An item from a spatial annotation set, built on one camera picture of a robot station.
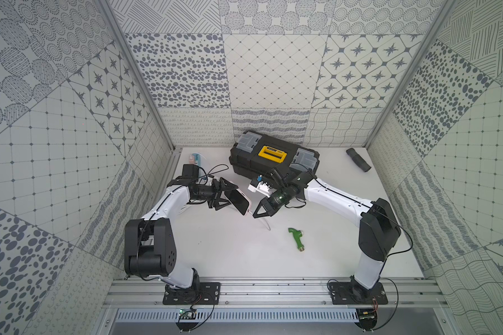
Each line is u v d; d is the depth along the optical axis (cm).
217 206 80
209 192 75
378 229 46
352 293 66
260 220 78
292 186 63
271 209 70
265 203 70
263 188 74
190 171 73
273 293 76
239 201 84
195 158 110
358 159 111
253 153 95
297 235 87
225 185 77
